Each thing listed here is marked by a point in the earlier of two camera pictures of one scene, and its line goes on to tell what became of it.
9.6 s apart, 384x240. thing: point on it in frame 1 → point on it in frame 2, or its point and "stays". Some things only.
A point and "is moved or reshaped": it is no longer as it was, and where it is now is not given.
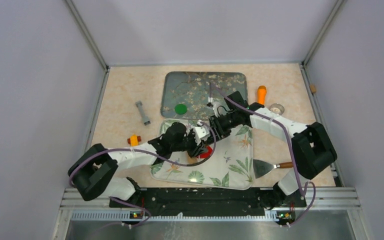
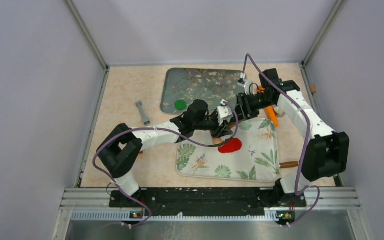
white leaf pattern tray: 230,167 is moved or reshaped
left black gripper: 196,149 → 219,131
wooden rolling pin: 192,160 is moved or reshaped
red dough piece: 207,155 → 234,145
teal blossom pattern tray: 189,95 stays
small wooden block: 313,88 stays
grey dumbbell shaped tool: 146,119 stays
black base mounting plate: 209,202 stays
